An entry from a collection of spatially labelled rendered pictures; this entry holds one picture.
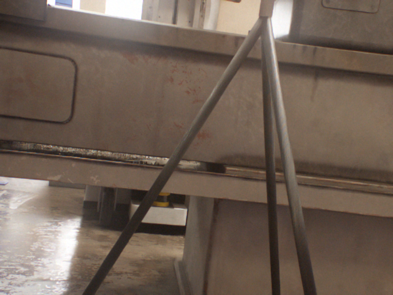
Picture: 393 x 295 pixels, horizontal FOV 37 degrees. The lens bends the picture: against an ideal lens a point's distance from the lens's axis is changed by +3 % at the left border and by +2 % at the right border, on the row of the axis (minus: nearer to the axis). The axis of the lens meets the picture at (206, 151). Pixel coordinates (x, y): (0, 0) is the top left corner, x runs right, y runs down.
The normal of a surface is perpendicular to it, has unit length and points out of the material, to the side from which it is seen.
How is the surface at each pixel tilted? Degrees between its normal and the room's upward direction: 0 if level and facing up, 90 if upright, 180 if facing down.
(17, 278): 0
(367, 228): 90
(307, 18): 90
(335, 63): 90
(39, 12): 90
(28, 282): 0
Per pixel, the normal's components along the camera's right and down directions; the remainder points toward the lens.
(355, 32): 0.12, 0.10
